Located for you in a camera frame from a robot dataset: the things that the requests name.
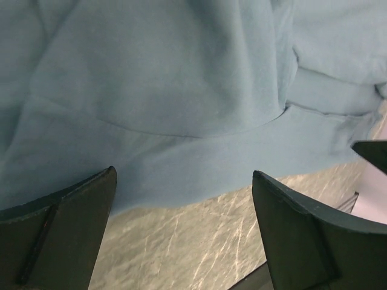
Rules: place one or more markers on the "grey-blue t shirt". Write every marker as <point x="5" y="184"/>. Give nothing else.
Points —
<point x="184" y="98"/>

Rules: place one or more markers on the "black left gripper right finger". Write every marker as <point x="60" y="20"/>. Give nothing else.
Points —
<point x="309" y="245"/>

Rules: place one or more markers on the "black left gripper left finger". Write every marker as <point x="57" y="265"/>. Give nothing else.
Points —
<point x="53" y="242"/>

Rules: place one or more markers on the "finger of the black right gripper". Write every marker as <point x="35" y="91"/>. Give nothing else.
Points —
<point x="374" y="152"/>

